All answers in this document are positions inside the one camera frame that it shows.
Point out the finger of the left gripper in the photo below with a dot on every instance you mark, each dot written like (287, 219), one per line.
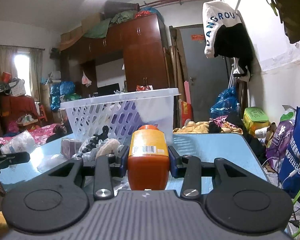
(13, 159)

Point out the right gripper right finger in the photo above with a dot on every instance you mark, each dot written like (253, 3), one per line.
(189, 168)

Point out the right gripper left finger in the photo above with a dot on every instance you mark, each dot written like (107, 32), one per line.
(106, 167)

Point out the orange bottle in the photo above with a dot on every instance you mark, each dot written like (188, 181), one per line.
(148, 164)

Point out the purple tissue pack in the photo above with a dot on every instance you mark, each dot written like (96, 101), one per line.
(125, 117)

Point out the clear plastic wrapped bundle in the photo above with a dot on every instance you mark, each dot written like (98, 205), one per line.
(102, 148)

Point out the purple soap packet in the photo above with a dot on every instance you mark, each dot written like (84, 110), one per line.
(70, 147)

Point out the white plastic basket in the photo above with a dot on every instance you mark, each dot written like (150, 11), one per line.
(87, 116)

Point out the blue plastic bag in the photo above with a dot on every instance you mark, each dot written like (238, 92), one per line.
(226, 103)

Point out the green yellow box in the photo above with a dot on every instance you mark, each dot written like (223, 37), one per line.
(254, 118)

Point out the red white hanging bag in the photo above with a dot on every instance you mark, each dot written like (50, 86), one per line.
(143, 88)

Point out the grey door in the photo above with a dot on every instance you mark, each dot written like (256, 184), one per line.
(207, 77)

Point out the window curtains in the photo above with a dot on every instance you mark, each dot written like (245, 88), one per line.
(35, 55)

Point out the blue shopping bag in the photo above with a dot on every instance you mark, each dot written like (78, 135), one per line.
(289, 174)

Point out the brown wooden wardrobe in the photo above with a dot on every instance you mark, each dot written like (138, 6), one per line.
(141, 43)

